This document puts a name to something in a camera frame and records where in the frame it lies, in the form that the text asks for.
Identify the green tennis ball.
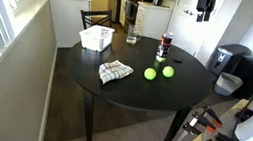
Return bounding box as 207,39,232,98
142,66,158,82
161,65,175,79

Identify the plaid checkered dish cloth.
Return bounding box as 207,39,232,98
96,57,136,89

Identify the black round dining table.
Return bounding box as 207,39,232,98
53,25,219,141

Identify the clear glass mug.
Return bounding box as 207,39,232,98
125,23,144,47

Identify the white plastic basket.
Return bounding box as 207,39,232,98
76,22,116,54

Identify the dark can with red band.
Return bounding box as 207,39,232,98
154,30,176,64

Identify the black round can lid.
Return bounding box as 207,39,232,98
172,56,184,64

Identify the white drawer cabinet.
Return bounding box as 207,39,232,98
133,0,175,42

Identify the black kitchen stove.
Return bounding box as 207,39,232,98
121,0,142,30

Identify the black wooden chair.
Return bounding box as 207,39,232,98
77,5,115,34

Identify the white door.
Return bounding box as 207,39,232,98
164,0,227,61

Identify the white kitchen counter cabinet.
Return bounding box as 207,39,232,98
39,0,93,52

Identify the black silver bar clamp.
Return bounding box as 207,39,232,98
176,121,204,141

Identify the black orange bar clamp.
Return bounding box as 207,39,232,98
200,104,226,128
189,111,221,135

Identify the black kitchen trash can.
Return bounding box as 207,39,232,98
207,40,253,82

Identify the small white waste bin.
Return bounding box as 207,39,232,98
213,71,245,100

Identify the black items hung on door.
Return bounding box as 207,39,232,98
194,0,218,25

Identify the silver door handle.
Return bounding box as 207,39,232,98
182,8,194,17

